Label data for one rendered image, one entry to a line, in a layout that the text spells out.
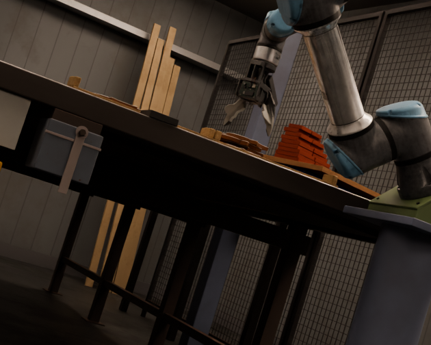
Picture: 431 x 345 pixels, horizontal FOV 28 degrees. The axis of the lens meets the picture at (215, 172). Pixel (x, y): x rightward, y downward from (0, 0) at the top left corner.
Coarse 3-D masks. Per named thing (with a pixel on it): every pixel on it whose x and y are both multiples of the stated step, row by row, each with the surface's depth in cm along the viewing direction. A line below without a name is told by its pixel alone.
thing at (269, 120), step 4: (264, 104) 244; (264, 108) 242; (268, 108) 244; (264, 112) 241; (268, 112) 244; (264, 116) 240; (268, 116) 243; (268, 120) 242; (272, 120) 243; (268, 124) 242; (272, 124) 243; (268, 128) 243; (268, 132) 242; (268, 136) 243
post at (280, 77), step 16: (288, 48) 445; (288, 64) 446; (256, 112) 444; (256, 128) 440; (272, 128) 444; (224, 240) 436; (208, 256) 440; (224, 256) 436; (208, 272) 435; (224, 272) 437; (208, 288) 433; (192, 304) 439; (208, 304) 434; (192, 320) 433; (208, 320) 434
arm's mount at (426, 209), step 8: (384, 192) 229; (392, 192) 227; (376, 200) 226; (384, 200) 223; (392, 200) 221; (400, 200) 218; (408, 200) 215; (416, 200) 213; (424, 200) 211; (368, 208) 227; (376, 208) 224; (384, 208) 220; (392, 208) 217; (400, 208) 214; (408, 208) 211; (416, 208) 208; (424, 208) 208; (408, 216) 210; (416, 216) 208; (424, 216) 209
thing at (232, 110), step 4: (240, 100) 247; (232, 104) 246; (236, 104) 247; (240, 104) 249; (244, 104) 249; (224, 108) 246; (228, 108) 247; (232, 108) 248; (236, 108) 249; (240, 108) 248; (244, 108) 249; (228, 112) 248; (232, 112) 249; (236, 112) 249; (228, 116) 249; (232, 116) 249; (236, 116) 250; (224, 120) 250; (228, 120) 249; (224, 124) 250
